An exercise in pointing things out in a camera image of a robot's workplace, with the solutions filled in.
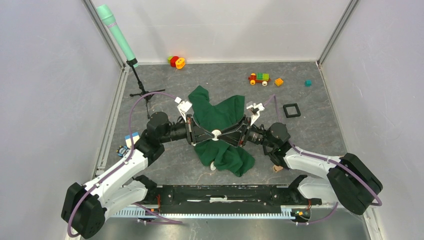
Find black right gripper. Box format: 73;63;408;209
216;115;276;149

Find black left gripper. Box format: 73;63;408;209
159;114;214;145

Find green fabric garment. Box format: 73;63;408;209
188;85;255;177

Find yellow sunflower brooch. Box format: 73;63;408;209
210;162;217;171

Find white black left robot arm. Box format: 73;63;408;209
61;112;223;239

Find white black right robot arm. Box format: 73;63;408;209
212;116;383;215

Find tan wooden block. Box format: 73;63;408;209
272;165;284;173

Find blue white toy brick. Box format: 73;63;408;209
124;132;140;148

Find black tripod microphone stand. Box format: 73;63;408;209
126;58;154;119

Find colourful toy brick car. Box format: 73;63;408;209
248;73;271;87

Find orange toy brick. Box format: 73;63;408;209
274;78;284;87

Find blue cartoon badge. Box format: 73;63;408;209
116;145;131;158

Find red orange green toy blocks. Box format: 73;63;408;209
167;55;186;70

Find teal small cube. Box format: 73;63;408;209
304;79;312;87

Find mint green microphone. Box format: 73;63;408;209
96;4;138;68

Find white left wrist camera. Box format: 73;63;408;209
174;97;193;122

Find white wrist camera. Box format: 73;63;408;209
246;101;265;126
174;97;193;122

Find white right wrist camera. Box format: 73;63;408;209
246;101;265;126

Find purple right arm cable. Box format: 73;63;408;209
263;94;383;226

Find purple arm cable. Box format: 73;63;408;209
263;94;383;226
67;92;184;238

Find black square frame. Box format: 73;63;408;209
283;103;301;119

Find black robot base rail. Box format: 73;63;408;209
135;175;322;215

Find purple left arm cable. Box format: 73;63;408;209
67;92;184;238

